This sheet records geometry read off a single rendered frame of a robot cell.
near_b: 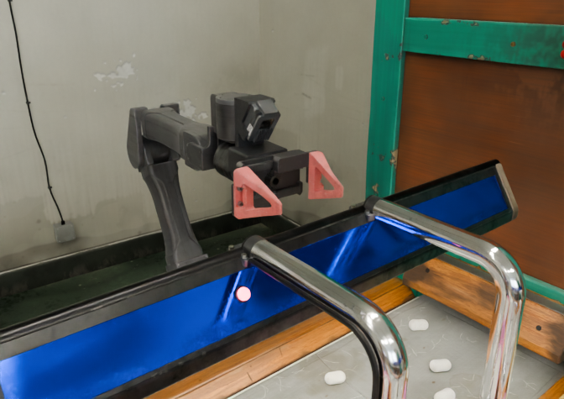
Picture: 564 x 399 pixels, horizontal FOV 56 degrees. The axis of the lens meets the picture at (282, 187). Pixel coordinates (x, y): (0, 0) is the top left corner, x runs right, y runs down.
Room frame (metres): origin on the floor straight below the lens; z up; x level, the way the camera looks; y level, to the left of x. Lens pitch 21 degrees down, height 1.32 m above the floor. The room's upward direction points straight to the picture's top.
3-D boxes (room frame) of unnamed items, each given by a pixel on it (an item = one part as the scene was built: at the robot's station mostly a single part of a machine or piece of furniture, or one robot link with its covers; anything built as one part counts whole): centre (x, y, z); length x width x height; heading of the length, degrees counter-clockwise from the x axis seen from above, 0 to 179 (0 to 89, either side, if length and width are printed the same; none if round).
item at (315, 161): (0.67, -0.04, 1.07); 0.09 x 0.07 x 0.07; 36
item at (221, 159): (0.76, 0.07, 1.08); 0.07 x 0.06 x 0.07; 36
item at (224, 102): (0.79, 0.08, 1.12); 0.12 x 0.09 x 0.12; 36
